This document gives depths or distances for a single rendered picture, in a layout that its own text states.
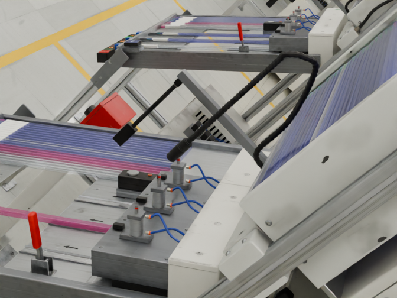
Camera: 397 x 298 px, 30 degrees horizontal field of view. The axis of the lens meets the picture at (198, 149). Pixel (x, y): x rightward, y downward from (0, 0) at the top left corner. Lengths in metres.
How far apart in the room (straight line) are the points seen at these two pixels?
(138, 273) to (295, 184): 0.32
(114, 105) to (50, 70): 1.51
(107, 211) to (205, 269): 0.39
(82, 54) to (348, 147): 3.17
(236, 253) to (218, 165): 0.67
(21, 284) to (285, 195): 0.47
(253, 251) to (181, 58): 1.60
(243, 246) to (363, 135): 0.22
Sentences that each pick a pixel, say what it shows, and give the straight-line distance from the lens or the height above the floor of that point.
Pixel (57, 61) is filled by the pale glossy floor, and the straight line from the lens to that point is 3.81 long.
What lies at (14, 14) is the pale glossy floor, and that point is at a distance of 3.88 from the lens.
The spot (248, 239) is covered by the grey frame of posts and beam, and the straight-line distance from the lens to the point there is 1.01.
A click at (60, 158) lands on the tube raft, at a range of 1.67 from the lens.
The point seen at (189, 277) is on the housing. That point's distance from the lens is 1.12.
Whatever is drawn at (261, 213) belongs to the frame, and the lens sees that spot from 1.00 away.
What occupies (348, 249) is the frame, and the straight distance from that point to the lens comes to 1.01.
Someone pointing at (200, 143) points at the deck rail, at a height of 1.08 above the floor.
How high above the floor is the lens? 1.83
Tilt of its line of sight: 26 degrees down
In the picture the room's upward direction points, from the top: 48 degrees clockwise
